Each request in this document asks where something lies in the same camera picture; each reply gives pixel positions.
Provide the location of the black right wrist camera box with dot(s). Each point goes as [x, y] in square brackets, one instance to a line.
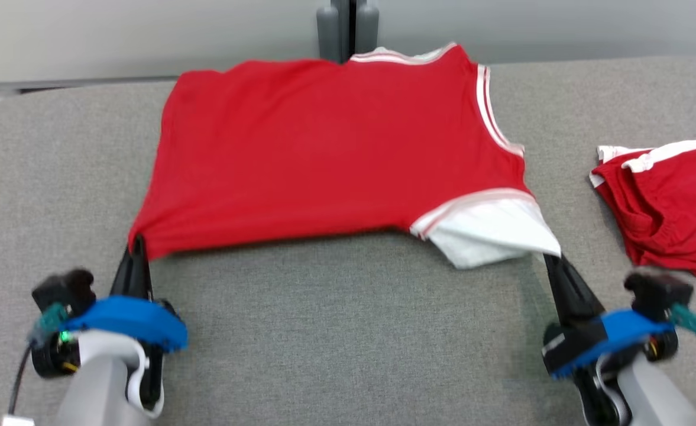
[658, 293]

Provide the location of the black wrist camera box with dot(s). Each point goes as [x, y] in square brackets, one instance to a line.
[67, 290]
[658, 293]

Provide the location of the grey aluminium partition post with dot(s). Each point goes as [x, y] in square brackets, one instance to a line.
[330, 29]

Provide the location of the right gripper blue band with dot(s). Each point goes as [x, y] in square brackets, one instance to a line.
[620, 331]

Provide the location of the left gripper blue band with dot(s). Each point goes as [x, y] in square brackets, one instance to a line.
[135, 319]

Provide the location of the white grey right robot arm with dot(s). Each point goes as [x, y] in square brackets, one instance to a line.
[649, 396]

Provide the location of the grey floor rail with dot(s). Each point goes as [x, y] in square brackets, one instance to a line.
[87, 83]

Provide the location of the white label tag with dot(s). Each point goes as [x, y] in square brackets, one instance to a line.
[16, 421]

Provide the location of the red shorts with white stripe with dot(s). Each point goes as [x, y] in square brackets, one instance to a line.
[673, 207]

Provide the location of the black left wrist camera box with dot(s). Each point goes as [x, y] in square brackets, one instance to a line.
[67, 290]

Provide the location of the red jersey with white trim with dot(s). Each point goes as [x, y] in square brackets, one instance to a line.
[324, 154]

